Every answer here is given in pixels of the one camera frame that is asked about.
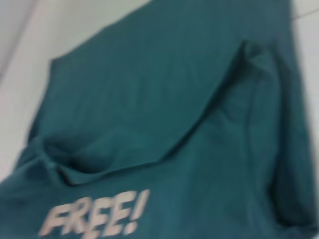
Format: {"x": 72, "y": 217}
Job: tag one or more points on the teal blue t-shirt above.
{"x": 162, "y": 112}

